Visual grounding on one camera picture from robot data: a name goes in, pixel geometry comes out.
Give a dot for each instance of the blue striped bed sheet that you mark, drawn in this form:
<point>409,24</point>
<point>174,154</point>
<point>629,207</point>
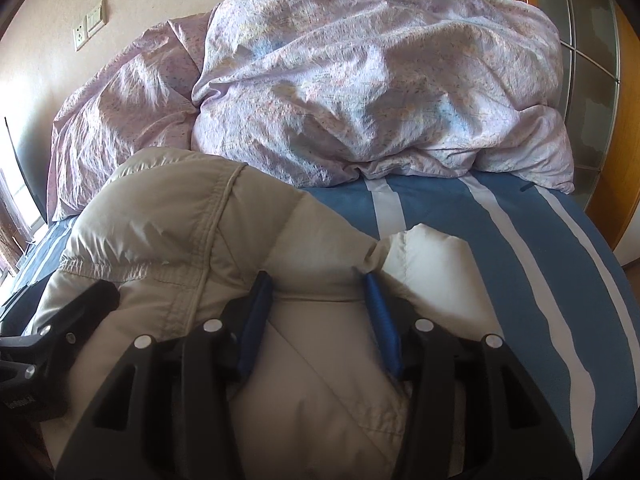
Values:
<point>505,270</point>

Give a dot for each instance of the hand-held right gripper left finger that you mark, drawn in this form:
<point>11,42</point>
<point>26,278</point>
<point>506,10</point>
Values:
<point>254,332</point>

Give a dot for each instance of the lilac floral duvet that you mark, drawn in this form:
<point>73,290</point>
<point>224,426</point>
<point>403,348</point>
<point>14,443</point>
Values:
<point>380,75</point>

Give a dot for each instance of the bedside window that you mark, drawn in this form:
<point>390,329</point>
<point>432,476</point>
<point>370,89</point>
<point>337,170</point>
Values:
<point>11,225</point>

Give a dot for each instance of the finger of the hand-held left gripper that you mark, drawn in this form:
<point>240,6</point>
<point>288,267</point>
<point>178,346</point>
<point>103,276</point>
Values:
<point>85,310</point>

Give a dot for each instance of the dark bed headboard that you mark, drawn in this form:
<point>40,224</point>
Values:
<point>27,175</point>

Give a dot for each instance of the white wall switch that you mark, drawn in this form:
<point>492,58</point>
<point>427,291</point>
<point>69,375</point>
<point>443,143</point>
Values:
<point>96,17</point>

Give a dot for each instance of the beige down jacket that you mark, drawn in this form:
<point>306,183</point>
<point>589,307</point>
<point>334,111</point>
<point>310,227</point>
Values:
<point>175,220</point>

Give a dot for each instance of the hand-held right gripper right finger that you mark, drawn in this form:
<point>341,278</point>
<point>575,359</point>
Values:
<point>382,332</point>

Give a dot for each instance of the lilac floral pillow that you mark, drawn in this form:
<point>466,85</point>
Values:
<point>120,105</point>

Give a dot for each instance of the white wall socket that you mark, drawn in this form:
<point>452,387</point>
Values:
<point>80,36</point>

